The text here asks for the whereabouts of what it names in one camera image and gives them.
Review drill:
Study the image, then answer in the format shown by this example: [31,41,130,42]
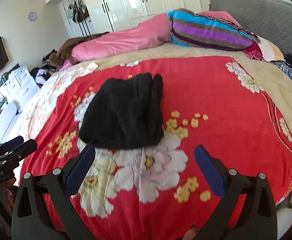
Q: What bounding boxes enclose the black printed t-shirt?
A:
[79,73,164,150]

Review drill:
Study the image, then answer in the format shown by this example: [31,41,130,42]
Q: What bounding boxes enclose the pile of dark clothes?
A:
[30,49,57,88]

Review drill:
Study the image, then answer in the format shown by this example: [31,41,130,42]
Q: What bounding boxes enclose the left hand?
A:
[0,177,16,212]

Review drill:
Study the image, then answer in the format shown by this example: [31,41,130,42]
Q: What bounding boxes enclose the right hand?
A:
[182,224,200,240]

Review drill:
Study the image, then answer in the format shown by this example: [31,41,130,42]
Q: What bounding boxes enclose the white drawer cabinet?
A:
[0,66,39,113]

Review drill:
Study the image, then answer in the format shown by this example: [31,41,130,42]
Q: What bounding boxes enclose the beige bed sheet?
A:
[19,43,292,192]

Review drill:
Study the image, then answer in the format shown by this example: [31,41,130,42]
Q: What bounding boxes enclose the brown fur coat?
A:
[49,31,109,68]

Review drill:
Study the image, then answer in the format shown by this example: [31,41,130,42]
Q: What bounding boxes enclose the red patterned pillow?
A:
[243,42,265,61]

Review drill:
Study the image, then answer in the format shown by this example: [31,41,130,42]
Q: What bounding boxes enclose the white cream pillow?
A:
[257,36,285,62]

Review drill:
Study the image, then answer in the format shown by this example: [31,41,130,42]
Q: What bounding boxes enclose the striped purple blue pillow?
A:
[167,8,260,51]

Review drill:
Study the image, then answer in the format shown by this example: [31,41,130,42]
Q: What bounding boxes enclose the pink quilt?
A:
[71,14,170,63]

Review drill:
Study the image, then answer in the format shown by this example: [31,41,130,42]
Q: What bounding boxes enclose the hanging bags on door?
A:
[66,0,91,36]

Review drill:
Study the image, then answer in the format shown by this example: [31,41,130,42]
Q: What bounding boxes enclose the grey padded headboard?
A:
[209,0,292,55]

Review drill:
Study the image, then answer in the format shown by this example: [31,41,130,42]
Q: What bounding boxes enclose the round purple wall clock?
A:
[27,12,37,22]

